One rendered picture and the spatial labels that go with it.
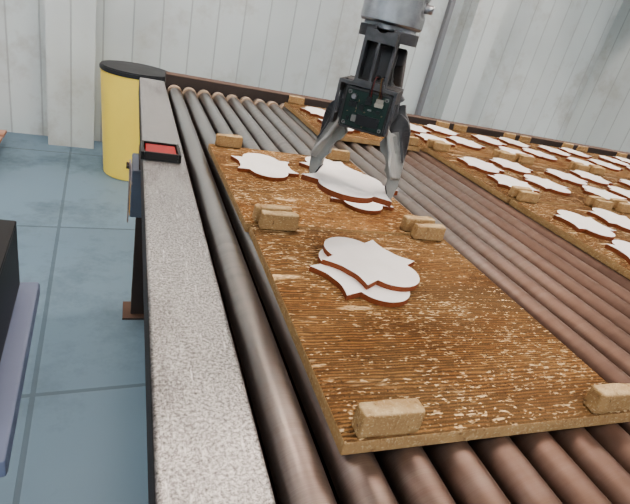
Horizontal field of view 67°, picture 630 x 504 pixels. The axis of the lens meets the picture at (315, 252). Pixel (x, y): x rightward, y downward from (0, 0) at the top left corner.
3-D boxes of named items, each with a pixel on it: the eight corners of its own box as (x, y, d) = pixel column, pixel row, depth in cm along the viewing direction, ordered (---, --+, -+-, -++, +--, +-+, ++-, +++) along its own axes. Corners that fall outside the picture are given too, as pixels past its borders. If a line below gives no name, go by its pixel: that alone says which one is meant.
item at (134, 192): (123, 230, 117) (126, 159, 109) (124, 207, 128) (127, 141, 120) (171, 233, 121) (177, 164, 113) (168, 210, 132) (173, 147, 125)
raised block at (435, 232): (413, 240, 81) (418, 225, 80) (408, 235, 83) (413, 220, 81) (443, 242, 83) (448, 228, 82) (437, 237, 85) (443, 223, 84)
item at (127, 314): (122, 319, 192) (132, 104, 155) (122, 302, 202) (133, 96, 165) (153, 319, 197) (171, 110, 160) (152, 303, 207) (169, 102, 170)
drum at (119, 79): (160, 164, 362) (167, 67, 332) (169, 186, 328) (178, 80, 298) (95, 159, 343) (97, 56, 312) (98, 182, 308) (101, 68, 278)
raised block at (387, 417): (356, 441, 39) (365, 416, 38) (348, 423, 41) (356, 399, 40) (419, 434, 41) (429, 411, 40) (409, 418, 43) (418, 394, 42)
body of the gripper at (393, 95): (325, 126, 58) (350, 18, 53) (341, 118, 66) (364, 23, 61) (386, 144, 57) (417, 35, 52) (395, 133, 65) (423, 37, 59)
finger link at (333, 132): (284, 169, 64) (328, 115, 59) (298, 160, 69) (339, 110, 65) (302, 185, 64) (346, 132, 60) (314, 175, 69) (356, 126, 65)
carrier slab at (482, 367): (339, 456, 39) (344, 443, 39) (248, 233, 73) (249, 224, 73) (633, 422, 52) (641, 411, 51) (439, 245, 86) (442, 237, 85)
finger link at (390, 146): (381, 210, 62) (368, 138, 59) (388, 198, 67) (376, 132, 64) (406, 206, 61) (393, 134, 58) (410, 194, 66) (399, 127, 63)
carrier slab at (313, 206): (244, 232, 73) (246, 223, 73) (207, 150, 107) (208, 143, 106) (434, 242, 87) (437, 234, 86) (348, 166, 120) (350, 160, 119)
